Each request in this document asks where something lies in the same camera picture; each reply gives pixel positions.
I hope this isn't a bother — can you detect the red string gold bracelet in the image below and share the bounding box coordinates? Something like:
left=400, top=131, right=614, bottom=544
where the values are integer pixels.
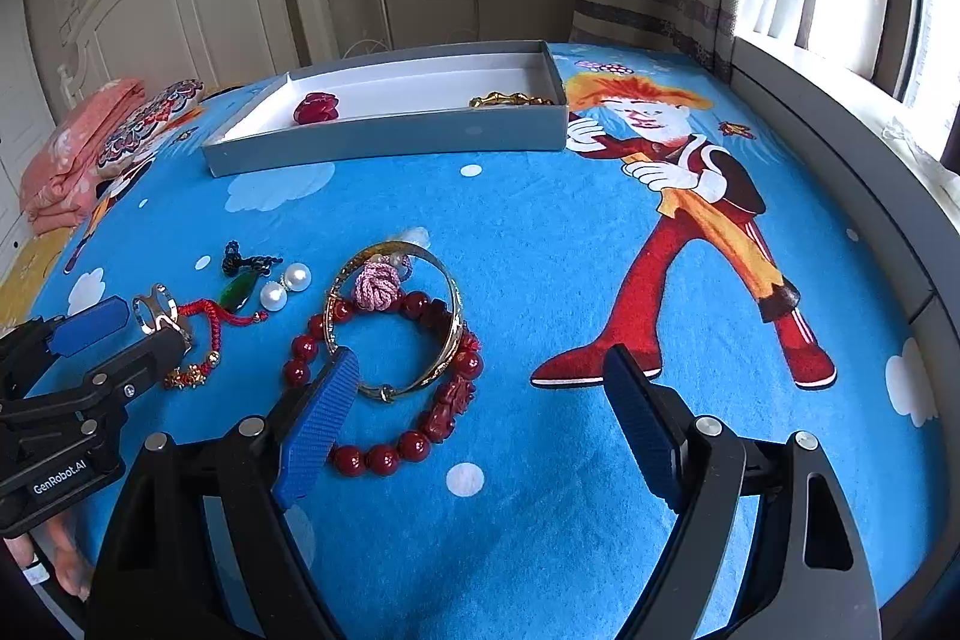
left=163, top=297, right=271, bottom=392

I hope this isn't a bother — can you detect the grey window sill ledge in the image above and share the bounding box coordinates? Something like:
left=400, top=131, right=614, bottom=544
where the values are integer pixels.
left=731, top=34, right=958, bottom=385

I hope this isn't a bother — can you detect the grey cardboard tray box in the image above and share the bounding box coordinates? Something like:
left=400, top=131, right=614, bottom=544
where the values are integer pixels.
left=202, top=41, right=568, bottom=177

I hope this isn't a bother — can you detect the white wooden headboard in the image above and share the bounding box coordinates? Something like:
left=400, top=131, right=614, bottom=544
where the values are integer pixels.
left=57, top=0, right=340, bottom=107

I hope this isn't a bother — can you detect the plain gold bangle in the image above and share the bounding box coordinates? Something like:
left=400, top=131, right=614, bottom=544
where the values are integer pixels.
left=320, top=239, right=467, bottom=405

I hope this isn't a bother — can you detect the green pendant black cord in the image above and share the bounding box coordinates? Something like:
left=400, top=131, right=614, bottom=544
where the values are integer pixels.
left=220, top=239, right=285, bottom=314

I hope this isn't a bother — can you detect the gold bamboo bangle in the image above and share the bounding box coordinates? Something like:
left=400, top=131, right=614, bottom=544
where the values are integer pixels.
left=469, top=91, right=555, bottom=109

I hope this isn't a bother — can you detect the rose gold ring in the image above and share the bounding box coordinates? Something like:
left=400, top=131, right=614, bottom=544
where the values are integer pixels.
left=131, top=283, right=182, bottom=336

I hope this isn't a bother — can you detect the patterned pillow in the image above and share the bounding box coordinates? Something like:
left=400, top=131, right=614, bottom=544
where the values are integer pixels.
left=94, top=78, right=205, bottom=181

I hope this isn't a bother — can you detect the yellow bed sheet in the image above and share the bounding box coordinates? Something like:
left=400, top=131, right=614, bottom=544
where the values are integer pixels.
left=0, top=227, right=73, bottom=333

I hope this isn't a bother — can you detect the person's left hand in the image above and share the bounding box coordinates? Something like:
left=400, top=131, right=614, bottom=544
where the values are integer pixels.
left=5, top=512, right=93, bottom=601

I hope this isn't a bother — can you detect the red bead bracelet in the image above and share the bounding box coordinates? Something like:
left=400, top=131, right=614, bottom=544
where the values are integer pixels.
left=281, top=289, right=485, bottom=479

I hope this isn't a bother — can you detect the blue cartoon bed sheet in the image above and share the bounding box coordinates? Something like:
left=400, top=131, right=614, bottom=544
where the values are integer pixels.
left=36, top=53, right=947, bottom=638

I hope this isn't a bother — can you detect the white pearl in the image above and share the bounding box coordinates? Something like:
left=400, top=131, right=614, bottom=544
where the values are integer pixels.
left=280, top=262, right=313, bottom=292
left=259, top=281, right=288, bottom=314

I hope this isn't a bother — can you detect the red flower brooch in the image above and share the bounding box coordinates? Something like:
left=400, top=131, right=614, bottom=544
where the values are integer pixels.
left=293, top=91, right=338, bottom=125

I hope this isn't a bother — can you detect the jade pendant pink knot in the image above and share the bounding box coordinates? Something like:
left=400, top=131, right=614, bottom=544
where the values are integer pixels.
left=353, top=248, right=416, bottom=312

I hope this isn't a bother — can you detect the pink folded blanket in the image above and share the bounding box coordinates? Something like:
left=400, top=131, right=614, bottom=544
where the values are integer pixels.
left=20, top=78, right=145, bottom=237

